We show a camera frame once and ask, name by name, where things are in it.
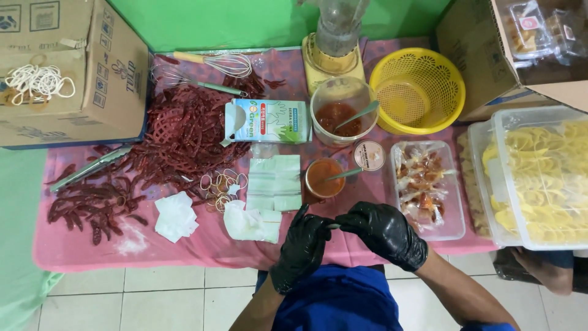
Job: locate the light green cloth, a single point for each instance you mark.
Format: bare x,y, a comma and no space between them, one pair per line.
20,230

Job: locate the crumpled white plastic bag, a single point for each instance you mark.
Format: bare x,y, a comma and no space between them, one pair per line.
250,223

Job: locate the clear clamshell snack packs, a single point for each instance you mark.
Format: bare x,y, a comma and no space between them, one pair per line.
542,27

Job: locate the clear tub of brown crackers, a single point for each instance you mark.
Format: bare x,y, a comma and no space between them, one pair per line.
475,193

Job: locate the heap of dried red chilies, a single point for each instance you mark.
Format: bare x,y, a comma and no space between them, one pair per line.
183,138

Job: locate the yellow blender with clear jug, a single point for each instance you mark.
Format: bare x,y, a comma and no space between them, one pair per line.
337,46

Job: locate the pink tablecloth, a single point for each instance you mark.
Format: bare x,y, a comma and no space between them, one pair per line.
206,248

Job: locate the small clear plastic packet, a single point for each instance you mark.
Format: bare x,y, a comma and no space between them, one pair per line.
334,226

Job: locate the person's blue shirt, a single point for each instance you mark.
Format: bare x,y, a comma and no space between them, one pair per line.
335,303

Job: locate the metal tongs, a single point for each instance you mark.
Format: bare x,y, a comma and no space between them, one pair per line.
87,169

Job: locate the person's right fingers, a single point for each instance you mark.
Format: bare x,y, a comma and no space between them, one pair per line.
353,220

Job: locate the person's left fingers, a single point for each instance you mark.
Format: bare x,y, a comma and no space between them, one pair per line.
317,227

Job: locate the clear rectangular plastic tray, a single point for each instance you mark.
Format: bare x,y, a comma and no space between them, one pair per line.
452,202

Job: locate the yellow plastic basket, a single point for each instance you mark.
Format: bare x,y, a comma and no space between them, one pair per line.
413,92

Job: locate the closed brown cardboard box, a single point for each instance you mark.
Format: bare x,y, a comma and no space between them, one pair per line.
92,55

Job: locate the round labelled jar lid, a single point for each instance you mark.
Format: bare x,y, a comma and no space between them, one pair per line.
369,156

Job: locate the green spoon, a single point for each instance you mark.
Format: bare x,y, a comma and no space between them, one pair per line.
358,116

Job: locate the open brown cardboard box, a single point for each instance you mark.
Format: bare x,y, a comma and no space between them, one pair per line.
473,59

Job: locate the large clear tub yellow crackers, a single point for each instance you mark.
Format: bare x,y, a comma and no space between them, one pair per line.
546,184

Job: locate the pile of wrapped sauce packets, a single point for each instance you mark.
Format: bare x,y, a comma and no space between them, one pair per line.
420,186

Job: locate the stack of small plastic bags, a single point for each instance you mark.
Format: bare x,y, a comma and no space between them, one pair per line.
274,184

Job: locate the red plastic mesh basket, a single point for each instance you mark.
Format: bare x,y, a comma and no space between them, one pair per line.
171,133

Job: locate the pile of tan rubber bands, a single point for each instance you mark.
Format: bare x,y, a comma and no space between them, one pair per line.
220,188

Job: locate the small jar of orange sauce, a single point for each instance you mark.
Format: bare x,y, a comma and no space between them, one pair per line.
324,181

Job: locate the person's left hand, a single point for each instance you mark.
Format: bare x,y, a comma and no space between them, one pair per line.
298,253

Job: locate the pile of white rubber bands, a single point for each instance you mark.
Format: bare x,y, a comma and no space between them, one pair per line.
39,82

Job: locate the crumpled white tissue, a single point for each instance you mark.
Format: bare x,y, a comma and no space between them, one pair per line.
175,217

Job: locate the person's right hand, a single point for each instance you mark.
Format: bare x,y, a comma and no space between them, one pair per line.
390,234

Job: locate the green white glove box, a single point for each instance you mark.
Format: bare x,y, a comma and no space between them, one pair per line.
271,122

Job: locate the clear tub of red sauce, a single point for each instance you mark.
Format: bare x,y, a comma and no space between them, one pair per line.
342,117

